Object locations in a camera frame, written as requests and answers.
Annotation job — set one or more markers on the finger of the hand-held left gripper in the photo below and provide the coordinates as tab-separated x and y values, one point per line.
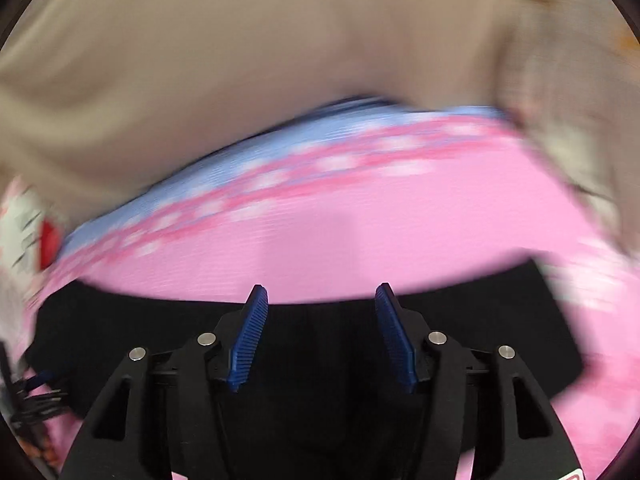
42	400

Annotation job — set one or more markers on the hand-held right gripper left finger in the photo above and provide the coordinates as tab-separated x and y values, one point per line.
248	335

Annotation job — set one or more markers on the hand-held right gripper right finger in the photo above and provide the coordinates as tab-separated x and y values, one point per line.
396	335

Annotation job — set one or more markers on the black pants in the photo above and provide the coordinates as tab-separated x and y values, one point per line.
125	320

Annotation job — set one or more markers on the pink floral bedsheet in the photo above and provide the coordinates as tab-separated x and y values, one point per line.
350	240

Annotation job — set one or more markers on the white cat face pillow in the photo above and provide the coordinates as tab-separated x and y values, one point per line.
25	240

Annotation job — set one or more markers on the beige cloth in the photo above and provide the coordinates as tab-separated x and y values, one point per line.
225	60

